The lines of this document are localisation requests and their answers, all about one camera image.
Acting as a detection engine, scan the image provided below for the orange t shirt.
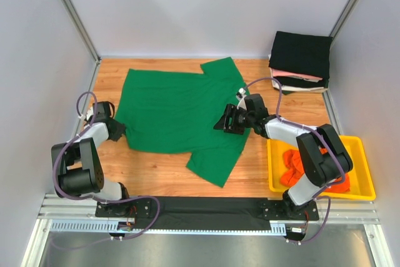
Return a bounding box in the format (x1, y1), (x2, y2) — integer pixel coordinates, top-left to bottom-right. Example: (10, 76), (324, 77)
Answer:
(280, 149), (351, 193)

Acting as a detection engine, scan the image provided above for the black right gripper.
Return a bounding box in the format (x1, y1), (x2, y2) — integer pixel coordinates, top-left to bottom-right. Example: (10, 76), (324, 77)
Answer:
(213, 104), (254, 136)

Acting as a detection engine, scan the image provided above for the white folded t shirt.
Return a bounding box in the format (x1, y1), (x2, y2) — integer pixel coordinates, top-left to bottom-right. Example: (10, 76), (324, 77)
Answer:
(272, 76), (329, 93)

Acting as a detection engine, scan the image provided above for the yellow plastic tray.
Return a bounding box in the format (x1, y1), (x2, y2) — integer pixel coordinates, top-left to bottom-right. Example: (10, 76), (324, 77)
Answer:
(266, 135), (376, 201)

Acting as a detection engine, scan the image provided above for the pink folded t shirt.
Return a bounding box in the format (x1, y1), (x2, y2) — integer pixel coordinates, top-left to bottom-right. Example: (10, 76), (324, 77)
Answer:
(270, 68), (323, 83)

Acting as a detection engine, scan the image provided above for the black folded t shirt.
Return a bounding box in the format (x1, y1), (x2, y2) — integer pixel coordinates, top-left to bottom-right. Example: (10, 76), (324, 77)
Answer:
(276, 76), (329, 89)
(269, 31), (333, 79)

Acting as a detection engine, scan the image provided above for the right aluminium corner post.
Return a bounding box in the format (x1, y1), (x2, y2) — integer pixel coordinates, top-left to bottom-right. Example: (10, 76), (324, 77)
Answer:
(328, 0), (379, 39)

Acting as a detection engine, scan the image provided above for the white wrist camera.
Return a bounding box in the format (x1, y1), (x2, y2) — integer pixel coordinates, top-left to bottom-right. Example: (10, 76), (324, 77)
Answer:
(236, 88), (247, 110)
(78, 107), (94, 122)

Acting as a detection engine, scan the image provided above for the grey slotted cable duct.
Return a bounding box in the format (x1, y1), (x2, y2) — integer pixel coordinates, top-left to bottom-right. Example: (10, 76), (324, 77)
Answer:
(50, 219), (286, 236)

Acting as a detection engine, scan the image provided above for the black base cloth strip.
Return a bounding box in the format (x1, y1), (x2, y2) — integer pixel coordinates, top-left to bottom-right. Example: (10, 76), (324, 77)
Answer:
(151, 197), (271, 230)

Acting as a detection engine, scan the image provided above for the black folded t shirt top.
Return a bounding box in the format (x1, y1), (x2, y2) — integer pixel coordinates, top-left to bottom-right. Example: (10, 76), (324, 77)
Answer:
(269, 31), (333, 79)

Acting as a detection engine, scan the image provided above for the aluminium frame rail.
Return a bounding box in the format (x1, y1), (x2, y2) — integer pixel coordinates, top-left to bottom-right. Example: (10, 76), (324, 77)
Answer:
(39, 194), (379, 228)

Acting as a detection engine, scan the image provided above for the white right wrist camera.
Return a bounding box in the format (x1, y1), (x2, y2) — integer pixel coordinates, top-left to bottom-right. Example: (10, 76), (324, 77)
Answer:
(236, 88), (247, 110)

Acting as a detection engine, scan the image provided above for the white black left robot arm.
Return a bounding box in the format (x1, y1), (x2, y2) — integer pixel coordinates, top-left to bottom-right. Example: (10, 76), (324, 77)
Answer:
(51, 101), (132, 218)

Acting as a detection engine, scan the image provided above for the left aluminium corner post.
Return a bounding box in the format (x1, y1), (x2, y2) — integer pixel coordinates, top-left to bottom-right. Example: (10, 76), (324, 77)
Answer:
(45, 0), (102, 63)

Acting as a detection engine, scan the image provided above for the aluminium corner post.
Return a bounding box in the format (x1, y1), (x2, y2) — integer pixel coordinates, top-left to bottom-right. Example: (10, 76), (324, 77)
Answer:
(328, 0), (379, 39)
(45, 0), (102, 63)

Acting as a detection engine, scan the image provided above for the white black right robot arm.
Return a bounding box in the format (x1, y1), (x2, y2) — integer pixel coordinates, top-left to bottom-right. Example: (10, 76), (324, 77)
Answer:
(214, 94), (353, 221)

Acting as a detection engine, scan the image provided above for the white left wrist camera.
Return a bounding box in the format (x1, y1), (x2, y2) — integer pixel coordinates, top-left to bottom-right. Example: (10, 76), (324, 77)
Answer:
(78, 107), (94, 122)

